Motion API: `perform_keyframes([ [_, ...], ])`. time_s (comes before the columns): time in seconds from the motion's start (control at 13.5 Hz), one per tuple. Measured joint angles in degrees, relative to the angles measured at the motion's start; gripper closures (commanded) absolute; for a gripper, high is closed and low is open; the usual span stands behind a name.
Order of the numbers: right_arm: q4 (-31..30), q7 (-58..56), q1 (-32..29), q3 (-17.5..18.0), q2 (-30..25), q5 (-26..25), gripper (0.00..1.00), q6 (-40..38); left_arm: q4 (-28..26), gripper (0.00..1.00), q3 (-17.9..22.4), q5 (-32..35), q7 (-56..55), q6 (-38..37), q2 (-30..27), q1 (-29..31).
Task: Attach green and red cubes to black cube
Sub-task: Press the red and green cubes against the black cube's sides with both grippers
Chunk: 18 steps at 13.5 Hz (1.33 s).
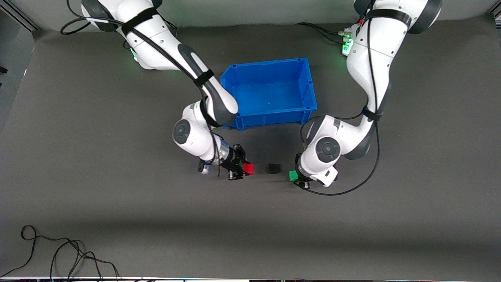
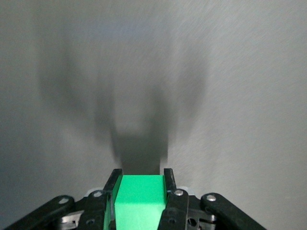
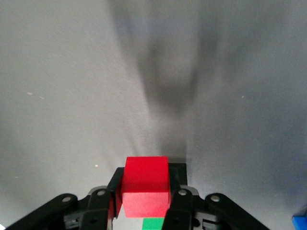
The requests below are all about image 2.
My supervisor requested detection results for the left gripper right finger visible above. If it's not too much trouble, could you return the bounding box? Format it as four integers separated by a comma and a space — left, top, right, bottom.
159, 167, 266, 230

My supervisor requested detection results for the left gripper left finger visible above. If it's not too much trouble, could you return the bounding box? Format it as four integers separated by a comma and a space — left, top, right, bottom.
3, 168, 123, 230

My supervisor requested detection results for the small green cube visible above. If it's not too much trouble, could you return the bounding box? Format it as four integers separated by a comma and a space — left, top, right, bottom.
102, 174, 169, 230

